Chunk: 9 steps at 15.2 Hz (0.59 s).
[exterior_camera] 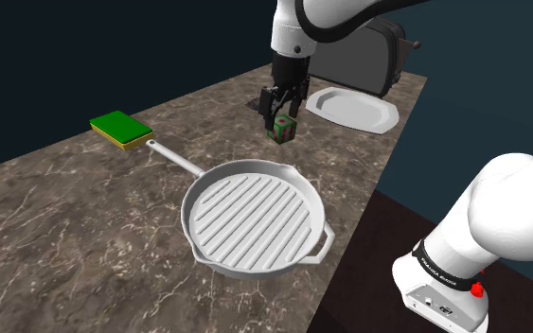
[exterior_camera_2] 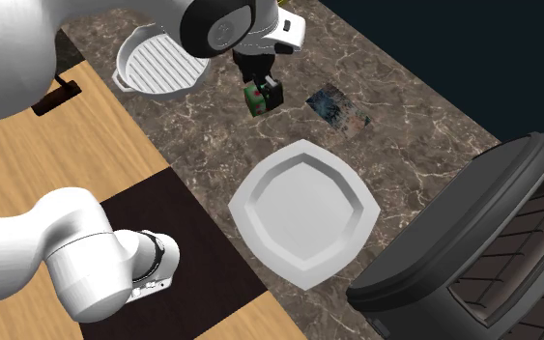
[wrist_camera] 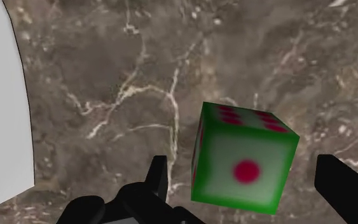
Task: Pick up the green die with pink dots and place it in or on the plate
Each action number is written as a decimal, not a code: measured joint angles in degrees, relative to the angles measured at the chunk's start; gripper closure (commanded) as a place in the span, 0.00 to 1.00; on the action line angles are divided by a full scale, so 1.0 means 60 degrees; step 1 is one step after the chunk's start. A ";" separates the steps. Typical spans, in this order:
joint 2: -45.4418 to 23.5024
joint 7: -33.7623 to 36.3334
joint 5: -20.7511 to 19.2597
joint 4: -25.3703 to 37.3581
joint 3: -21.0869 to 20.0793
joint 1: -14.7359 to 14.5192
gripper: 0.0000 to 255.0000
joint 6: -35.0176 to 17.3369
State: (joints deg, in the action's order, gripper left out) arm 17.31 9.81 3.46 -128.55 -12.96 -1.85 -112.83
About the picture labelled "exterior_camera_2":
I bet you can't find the white ribbed grill pan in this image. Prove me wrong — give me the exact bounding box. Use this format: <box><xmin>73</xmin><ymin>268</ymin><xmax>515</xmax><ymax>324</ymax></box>
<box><xmin>111</xmin><ymin>23</ymin><xmax>212</xmax><ymax>101</ymax></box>

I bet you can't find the dark grey countertop oven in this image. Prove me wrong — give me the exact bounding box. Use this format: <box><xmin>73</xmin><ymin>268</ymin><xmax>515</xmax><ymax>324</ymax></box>
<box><xmin>345</xmin><ymin>131</ymin><xmax>544</xmax><ymax>340</ymax></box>

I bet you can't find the flat book with blue picture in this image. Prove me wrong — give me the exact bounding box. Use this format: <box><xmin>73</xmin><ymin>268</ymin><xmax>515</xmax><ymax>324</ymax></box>
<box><xmin>304</xmin><ymin>83</ymin><xmax>373</xmax><ymax>140</ymax></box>

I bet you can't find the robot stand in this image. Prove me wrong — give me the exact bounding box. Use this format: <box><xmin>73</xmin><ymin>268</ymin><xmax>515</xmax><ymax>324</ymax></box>
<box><xmin>78</xmin><ymin>166</ymin><xmax>270</xmax><ymax>340</ymax></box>

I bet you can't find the white rounded square plate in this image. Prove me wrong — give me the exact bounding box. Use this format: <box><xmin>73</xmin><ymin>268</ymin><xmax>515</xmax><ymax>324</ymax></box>
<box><xmin>227</xmin><ymin>138</ymin><xmax>382</xmax><ymax>292</ymax></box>

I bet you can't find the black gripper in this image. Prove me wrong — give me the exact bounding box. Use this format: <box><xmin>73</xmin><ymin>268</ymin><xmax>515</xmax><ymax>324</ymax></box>
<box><xmin>232</xmin><ymin>48</ymin><xmax>285</xmax><ymax>113</ymax></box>

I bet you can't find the green cube with red dots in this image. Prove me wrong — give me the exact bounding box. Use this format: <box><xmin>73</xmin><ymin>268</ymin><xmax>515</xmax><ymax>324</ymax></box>
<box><xmin>243</xmin><ymin>83</ymin><xmax>272</xmax><ymax>119</ymax></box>

